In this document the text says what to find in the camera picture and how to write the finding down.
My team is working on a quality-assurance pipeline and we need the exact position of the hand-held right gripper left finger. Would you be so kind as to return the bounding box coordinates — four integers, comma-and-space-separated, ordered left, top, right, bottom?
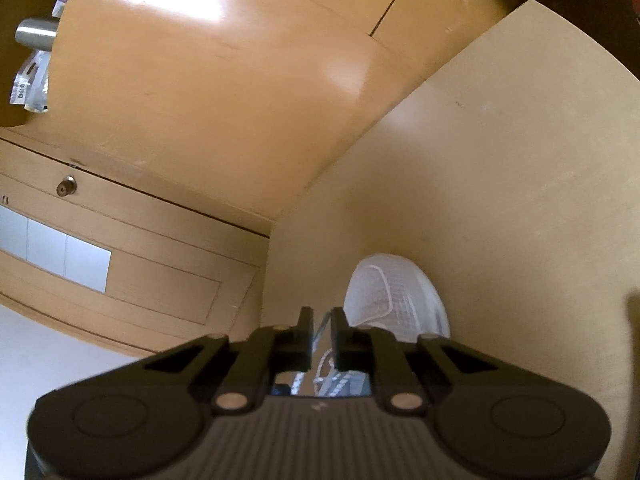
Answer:
142, 306, 314, 415

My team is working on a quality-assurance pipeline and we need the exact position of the clear plastic packet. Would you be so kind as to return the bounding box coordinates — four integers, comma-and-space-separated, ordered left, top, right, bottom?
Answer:
10, 50, 53, 113

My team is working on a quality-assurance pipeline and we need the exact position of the metal cylinder door handle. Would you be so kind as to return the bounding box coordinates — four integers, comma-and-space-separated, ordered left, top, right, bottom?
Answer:
15, 17, 58, 52

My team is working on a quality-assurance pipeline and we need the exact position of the frosted glass door panel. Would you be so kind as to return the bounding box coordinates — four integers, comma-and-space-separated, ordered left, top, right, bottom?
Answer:
0, 205, 112, 293

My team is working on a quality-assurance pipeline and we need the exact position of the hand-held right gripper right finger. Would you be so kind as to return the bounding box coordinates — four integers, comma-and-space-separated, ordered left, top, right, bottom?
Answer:
331, 306, 506, 415

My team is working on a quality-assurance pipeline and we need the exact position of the white speckled shoelace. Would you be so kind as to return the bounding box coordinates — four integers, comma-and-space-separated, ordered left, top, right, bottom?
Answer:
310, 310, 351, 396

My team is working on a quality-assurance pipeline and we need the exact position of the white mesh sneaker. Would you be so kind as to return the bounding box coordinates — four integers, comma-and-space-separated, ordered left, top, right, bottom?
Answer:
272, 253, 451, 398

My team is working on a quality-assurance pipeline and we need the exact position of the wooden door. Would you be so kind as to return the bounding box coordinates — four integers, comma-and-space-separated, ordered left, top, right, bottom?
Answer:
0, 127, 273, 361

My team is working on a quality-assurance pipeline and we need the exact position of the wooden wardrobe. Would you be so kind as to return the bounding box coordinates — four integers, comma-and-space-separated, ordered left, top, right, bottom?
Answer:
0, 0, 551, 226

